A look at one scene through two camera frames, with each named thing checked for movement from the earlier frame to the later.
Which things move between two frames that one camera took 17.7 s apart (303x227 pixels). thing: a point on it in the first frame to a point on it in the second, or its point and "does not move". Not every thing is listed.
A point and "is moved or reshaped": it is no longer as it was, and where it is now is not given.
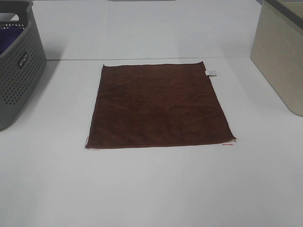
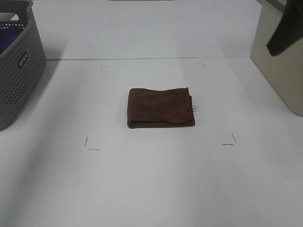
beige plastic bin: x=277 y=50 does not move
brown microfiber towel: x=156 y=104 is moved or reshaped
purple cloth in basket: x=7 y=35 does not move
